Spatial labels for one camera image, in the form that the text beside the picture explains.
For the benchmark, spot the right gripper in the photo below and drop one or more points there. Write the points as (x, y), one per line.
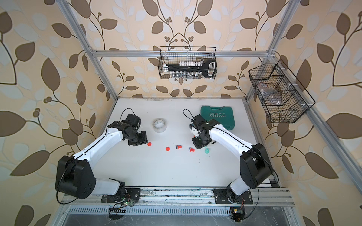
(198, 144)

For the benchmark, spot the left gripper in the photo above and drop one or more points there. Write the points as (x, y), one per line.
(143, 140)

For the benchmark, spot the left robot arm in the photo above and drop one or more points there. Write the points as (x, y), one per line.
(75, 175)

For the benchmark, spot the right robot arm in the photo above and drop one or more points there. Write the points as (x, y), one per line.
(254, 168)

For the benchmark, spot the clear tape roll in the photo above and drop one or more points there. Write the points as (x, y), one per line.
(159, 125)

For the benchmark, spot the green tool case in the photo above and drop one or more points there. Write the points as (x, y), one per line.
(224, 115)

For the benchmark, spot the black white tool in basket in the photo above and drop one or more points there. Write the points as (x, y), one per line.
(203, 69)

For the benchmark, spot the plastic bag in basket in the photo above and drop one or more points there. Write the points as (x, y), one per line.
(270, 96)

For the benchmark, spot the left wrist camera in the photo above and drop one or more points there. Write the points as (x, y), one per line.
(133, 120)

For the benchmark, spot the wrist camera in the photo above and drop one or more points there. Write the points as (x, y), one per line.
(133, 120)
(196, 122)

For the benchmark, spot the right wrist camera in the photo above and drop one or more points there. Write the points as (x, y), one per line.
(196, 122)

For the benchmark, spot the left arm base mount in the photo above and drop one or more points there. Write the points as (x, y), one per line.
(125, 196)

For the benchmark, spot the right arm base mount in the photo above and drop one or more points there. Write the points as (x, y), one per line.
(227, 196)

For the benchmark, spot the back wire basket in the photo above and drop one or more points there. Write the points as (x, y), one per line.
(173, 54)

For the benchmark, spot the wire basket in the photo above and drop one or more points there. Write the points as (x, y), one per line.
(173, 54)
(296, 100)

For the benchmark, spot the right wire basket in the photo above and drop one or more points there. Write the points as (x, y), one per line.
(296, 100)

